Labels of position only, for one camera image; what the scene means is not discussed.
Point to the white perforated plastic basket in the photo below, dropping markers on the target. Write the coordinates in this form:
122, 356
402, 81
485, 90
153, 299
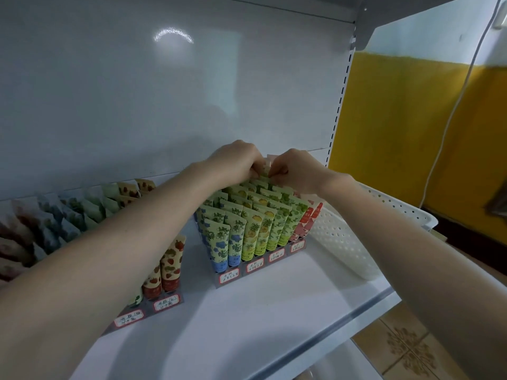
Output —
348, 241

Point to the white wall switch box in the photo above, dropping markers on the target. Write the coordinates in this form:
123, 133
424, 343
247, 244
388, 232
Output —
501, 13

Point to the person's left forearm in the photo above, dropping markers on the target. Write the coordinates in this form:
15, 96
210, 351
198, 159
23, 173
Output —
87, 281

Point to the white metal shelf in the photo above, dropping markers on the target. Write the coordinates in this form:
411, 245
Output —
277, 320

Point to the person's right hand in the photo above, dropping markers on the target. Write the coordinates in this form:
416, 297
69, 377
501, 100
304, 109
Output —
305, 171

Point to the clear divider tray with labels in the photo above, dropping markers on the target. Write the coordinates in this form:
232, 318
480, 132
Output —
129, 318

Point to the row of hand cream tubes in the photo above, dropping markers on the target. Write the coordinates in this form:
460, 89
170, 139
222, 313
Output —
238, 225

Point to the person's left hand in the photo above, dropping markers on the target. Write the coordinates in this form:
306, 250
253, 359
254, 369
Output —
234, 162

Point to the person's right forearm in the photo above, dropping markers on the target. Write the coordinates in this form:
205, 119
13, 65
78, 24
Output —
428, 281

